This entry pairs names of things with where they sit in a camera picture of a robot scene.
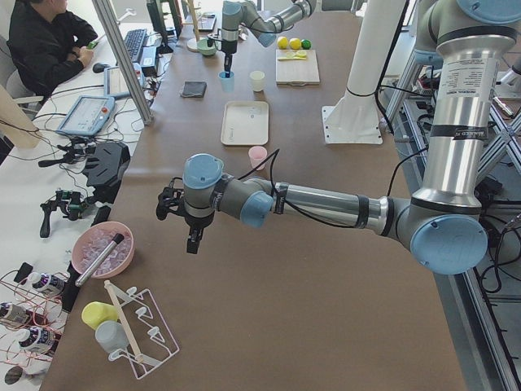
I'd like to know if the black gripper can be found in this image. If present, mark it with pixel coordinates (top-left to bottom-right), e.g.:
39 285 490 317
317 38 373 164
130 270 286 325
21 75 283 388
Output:
185 212 215 254
224 52 234 77

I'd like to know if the blue plastic cup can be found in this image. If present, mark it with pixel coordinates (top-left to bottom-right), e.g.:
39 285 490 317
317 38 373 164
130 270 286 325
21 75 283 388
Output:
218 71 234 93

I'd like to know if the pale yellow plastic cup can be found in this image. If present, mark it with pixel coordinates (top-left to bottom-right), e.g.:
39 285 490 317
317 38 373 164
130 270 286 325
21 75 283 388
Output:
249 70 265 92

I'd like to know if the pink plastic cup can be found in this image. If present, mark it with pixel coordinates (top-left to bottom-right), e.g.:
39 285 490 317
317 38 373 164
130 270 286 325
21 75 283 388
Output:
248 146 268 170

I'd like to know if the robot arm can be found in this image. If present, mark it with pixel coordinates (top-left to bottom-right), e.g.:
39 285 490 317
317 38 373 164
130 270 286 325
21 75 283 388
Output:
221 0 317 78
179 1 520 275

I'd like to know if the beige rabbit tray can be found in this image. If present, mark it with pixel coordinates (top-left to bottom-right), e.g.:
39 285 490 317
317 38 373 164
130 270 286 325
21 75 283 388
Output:
221 101 269 146

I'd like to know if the green bowl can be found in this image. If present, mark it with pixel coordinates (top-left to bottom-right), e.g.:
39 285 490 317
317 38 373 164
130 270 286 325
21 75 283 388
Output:
197 38 217 57

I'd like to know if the grey folded cloth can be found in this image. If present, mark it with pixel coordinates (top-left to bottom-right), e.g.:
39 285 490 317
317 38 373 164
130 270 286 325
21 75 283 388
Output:
180 81 207 98

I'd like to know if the wooden cup stand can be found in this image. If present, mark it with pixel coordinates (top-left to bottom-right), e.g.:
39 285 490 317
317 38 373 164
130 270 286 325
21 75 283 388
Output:
186 0 201 53

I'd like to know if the whole lemon upper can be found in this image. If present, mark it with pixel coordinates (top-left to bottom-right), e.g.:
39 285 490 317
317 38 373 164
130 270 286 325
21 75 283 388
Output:
277 36 288 50

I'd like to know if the whole lemon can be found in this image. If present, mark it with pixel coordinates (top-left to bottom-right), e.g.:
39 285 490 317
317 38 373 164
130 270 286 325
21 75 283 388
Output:
277 36 288 50
288 37 302 51

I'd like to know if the yellow plastic knife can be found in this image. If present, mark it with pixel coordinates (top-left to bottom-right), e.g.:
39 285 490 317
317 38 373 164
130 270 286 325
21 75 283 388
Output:
277 56 307 61

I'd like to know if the wooden cutting board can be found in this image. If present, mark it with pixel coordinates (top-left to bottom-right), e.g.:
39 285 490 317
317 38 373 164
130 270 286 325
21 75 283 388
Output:
275 50 320 86

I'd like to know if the whole lemon lower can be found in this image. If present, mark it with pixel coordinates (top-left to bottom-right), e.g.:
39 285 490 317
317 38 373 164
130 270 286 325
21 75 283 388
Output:
288 37 302 51

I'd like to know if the green lime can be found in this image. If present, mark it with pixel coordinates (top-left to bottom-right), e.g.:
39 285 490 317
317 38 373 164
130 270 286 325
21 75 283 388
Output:
301 39 312 50

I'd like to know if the black keyboard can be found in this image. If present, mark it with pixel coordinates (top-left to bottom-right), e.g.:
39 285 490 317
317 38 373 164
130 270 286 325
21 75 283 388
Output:
124 29 147 63

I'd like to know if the pink bowl with ice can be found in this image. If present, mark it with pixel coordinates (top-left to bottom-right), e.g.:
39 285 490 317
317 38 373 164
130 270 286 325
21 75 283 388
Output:
71 221 136 280

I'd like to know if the metal muddler stick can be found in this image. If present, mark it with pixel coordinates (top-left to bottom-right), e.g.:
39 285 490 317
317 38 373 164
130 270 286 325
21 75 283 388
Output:
75 233 125 288

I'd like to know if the blue teach pendant far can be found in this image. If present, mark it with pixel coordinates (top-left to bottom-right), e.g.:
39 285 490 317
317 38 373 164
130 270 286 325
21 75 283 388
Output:
103 63 145 99

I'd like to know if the blue teach pendant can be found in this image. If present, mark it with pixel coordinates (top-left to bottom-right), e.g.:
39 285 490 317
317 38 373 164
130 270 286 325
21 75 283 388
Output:
103 63 145 99
56 95 115 137

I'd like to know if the yellow cup on rack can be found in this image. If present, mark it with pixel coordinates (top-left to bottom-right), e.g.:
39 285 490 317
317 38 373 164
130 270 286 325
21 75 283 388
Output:
81 301 119 330

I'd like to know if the grey cup on rack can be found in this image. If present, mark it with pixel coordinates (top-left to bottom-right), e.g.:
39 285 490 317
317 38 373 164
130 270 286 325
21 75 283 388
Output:
94 320 129 354

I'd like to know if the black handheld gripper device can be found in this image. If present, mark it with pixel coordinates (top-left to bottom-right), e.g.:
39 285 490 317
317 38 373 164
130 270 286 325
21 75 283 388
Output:
39 189 95 238

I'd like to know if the computer mouse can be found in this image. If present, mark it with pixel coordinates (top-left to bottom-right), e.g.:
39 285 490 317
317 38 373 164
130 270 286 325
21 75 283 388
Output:
92 63 111 74

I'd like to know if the blue teach pendant near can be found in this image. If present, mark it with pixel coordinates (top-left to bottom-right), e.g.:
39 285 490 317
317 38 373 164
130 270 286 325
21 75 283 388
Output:
56 95 115 137

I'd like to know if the person in black jacket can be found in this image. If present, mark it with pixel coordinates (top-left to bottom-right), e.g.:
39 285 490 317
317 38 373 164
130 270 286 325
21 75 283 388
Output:
7 0 98 98

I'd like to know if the white wire cup rack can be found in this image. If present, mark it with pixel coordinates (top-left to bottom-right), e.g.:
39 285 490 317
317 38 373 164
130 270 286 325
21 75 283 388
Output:
104 280 181 380

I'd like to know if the aluminium frame post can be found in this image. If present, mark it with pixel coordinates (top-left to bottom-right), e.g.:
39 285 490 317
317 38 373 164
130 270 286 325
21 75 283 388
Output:
92 0 153 125

